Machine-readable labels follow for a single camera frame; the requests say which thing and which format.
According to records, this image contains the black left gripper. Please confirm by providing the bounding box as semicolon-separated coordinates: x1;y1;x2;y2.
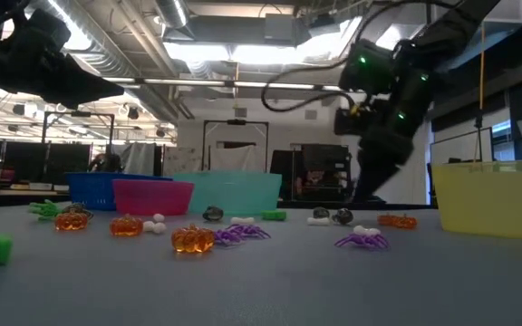
0;31;125;110

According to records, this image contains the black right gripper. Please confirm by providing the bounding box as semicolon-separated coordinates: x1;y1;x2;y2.
353;90;430;203

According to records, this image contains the orange translucent pumpkin toy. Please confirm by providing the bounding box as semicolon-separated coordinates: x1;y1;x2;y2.
54;208;90;232
376;213;401;227
394;214;419;230
109;213;145;237
170;223;217;254

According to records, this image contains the purple plastic spider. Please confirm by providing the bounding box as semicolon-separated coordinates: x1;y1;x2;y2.
213;227;247;248
333;232;392;252
228;223;272;241

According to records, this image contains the long ceiling light strip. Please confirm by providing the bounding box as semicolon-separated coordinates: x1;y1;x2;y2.
142;77;343;91
101;75;142;85

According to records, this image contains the black equipment cart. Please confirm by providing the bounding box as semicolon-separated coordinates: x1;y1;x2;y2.
269;143;353;204

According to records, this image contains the black monitor row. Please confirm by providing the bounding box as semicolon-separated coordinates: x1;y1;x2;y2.
2;141;93;186

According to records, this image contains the person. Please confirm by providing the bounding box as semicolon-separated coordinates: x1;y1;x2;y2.
89;152;124;174

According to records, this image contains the grey hanging cloth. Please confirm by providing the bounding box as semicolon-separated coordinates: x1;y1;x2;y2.
119;141;157;177

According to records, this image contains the black framed whiteboard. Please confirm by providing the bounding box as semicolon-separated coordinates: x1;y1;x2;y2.
429;126;495;165

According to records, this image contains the blue rectangular plastic basket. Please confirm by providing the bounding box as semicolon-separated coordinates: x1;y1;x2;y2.
64;171;174;212

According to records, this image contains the translucent yellow plastic bin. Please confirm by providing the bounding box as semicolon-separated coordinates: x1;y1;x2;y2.
431;158;522;242

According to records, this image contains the white paper board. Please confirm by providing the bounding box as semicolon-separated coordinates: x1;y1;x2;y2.
161;145;204;177

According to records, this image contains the dark background desk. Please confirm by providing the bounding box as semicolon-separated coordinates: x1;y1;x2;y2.
0;188;72;208

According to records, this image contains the teal plastic basket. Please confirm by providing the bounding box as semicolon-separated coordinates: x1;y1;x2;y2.
172;170;284;216

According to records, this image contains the pink round plastic bowl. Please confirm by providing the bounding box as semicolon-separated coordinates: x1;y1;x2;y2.
111;178;195;216

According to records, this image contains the grey ceiling ventilation box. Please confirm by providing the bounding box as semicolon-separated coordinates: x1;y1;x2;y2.
263;12;313;47

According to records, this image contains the white hanging ceiling panel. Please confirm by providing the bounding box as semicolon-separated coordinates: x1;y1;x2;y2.
496;0;522;24

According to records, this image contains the black metal frame stand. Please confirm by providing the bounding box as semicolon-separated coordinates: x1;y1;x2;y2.
40;110;116;176
201;119;270;173

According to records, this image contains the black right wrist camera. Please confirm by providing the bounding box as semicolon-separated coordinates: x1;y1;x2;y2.
333;106;366;137

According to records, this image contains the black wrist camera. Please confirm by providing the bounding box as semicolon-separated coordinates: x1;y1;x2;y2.
27;7;73;53
333;106;366;137

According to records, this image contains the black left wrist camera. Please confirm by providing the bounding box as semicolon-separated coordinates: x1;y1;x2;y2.
27;7;73;53

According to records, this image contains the round silver duct piece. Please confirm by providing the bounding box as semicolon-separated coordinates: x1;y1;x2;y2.
153;0;190;29

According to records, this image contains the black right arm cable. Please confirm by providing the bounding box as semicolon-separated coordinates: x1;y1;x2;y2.
260;0;455;114

